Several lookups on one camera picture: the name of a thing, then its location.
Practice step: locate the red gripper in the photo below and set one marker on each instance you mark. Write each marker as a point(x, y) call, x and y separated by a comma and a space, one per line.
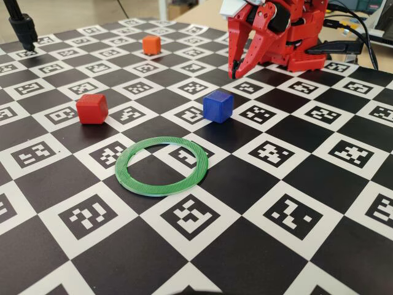
point(245, 29)

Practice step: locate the blue cube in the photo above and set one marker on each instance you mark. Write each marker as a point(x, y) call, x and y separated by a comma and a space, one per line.
point(217, 107)

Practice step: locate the orange cube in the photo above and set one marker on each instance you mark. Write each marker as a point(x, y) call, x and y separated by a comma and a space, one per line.
point(151, 44)

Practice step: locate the red cube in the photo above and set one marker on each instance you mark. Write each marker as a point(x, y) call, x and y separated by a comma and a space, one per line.
point(91, 109)

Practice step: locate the red robot arm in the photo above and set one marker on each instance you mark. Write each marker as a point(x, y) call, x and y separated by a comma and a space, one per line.
point(307, 18)

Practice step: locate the red lattice robot base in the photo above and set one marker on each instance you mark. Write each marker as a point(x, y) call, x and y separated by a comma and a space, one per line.
point(307, 61)

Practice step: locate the black usb plug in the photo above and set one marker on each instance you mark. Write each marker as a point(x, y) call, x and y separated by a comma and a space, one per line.
point(333, 24)

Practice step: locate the white furniture leg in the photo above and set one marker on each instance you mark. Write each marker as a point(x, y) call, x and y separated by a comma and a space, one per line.
point(163, 9)

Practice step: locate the black flat plug connector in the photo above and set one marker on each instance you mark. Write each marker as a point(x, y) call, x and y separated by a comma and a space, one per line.
point(337, 47)

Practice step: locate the silver laptop computer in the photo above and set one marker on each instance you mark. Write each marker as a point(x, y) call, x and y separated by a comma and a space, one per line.
point(382, 18)

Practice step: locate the black tripod leg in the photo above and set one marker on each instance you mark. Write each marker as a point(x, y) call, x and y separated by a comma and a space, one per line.
point(26, 30)

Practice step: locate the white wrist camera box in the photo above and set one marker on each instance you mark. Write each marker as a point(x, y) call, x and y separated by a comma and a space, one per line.
point(230, 9)

